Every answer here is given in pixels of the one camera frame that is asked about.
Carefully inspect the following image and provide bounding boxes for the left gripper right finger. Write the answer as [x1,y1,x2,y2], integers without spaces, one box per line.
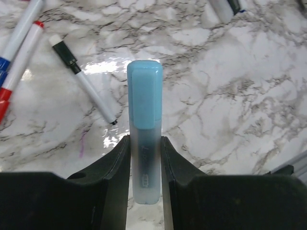
[161,137,201,229]

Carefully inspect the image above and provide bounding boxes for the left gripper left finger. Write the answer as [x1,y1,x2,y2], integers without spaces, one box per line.
[68,136,131,229]

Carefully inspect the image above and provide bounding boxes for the light blue highlighter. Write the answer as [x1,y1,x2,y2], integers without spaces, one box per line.
[127,60,163,205]

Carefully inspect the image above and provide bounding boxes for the blue capped marker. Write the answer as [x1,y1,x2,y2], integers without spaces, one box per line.
[209,0,246,23]
[0,0,45,85]

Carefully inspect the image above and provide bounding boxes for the red capped marker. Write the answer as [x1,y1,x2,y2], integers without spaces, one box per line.
[0,21,44,121]

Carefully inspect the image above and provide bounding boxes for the black capped marker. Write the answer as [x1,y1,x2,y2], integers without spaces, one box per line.
[49,34,117,125]

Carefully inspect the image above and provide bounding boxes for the aluminium frame rail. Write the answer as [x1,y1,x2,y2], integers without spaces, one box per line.
[267,151,307,178]

